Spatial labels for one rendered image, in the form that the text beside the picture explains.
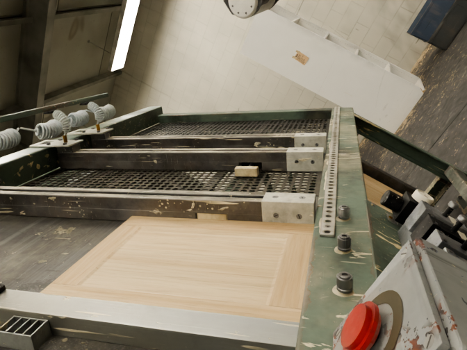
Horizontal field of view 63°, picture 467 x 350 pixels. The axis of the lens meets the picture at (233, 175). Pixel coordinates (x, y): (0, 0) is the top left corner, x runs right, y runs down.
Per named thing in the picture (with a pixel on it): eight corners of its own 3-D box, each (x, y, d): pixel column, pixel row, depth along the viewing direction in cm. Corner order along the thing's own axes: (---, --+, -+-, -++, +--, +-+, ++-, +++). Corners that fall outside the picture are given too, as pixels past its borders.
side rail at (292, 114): (331, 128, 225) (331, 110, 222) (160, 132, 255) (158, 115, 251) (331, 126, 232) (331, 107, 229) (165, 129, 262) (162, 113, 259)
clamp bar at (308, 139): (325, 154, 152) (325, 93, 145) (71, 155, 184) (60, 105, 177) (326, 148, 161) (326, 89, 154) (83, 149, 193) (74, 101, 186)
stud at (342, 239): (351, 253, 71) (351, 239, 70) (337, 252, 72) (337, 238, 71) (350, 246, 73) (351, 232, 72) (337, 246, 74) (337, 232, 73)
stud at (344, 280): (352, 296, 59) (353, 279, 58) (336, 294, 60) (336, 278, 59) (352, 287, 61) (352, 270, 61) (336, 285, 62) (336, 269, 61)
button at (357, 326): (402, 343, 23) (371, 325, 24) (365, 382, 25) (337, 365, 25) (394, 302, 27) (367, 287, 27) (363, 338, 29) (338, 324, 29)
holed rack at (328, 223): (334, 237, 77) (334, 235, 77) (320, 236, 78) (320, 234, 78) (340, 107, 228) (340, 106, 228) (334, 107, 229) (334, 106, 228)
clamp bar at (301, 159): (322, 173, 131) (322, 102, 123) (35, 169, 163) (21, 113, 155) (324, 164, 140) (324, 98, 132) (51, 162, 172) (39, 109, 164)
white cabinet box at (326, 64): (425, 91, 415) (259, 5, 430) (393, 134, 446) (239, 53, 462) (420, 78, 466) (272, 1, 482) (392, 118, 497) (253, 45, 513)
